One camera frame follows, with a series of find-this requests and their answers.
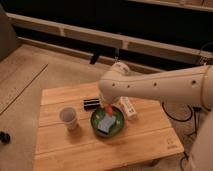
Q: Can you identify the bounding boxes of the blue grey sponge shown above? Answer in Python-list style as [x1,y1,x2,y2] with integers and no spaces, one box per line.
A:
[98,115,116,133]

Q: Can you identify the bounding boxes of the green bowl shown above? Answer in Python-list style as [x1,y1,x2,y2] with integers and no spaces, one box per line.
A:
[90,106,125,138]

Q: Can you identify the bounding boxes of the black clip on rail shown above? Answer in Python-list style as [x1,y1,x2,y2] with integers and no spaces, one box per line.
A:
[89,52,100,65]

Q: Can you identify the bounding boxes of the black cables on floor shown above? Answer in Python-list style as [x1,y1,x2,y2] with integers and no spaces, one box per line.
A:
[161,102,201,171]

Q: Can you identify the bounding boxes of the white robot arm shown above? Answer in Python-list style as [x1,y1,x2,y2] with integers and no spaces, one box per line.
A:
[98,62,213,171]

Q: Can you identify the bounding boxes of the wooden table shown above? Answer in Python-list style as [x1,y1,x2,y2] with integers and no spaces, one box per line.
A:
[33,83,184,171]

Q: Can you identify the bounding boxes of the orange pepper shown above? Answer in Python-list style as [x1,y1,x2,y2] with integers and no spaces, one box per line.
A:
[105,106,113,116]

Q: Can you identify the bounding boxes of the white bottle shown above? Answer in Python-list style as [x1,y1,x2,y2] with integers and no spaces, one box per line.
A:
[120,97,137,120]

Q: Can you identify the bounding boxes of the black striped block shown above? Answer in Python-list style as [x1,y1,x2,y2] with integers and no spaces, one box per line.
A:
[83,98,100,110]

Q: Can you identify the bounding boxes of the black object on floor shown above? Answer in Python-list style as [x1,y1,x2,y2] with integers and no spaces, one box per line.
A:
[0,131,10,144]

